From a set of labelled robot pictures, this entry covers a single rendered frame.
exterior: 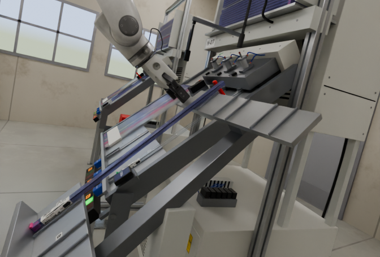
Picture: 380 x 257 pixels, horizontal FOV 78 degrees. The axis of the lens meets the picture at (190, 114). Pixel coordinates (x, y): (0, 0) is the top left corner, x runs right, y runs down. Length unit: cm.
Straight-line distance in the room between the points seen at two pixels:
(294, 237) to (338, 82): 61
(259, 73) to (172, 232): 55
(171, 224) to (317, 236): 82
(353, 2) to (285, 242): 90
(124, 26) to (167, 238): 46
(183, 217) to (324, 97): 68
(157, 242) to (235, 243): 47
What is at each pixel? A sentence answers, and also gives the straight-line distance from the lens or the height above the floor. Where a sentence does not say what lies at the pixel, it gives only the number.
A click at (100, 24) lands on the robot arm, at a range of 69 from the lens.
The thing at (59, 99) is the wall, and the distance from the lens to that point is 451.
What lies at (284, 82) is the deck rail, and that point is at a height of 114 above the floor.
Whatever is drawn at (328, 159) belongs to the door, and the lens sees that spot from 337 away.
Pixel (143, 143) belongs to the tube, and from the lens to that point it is 53.
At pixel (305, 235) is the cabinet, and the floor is 59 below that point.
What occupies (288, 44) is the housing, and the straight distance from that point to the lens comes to 86.
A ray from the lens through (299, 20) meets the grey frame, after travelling 88.
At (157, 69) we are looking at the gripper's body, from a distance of 69.
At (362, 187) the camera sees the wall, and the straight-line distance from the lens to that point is 329.
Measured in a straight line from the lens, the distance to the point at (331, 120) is 102.
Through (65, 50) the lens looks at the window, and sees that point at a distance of 446.
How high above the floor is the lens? 104
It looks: 5 degrees down
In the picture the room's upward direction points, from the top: 13 degrees clockwise
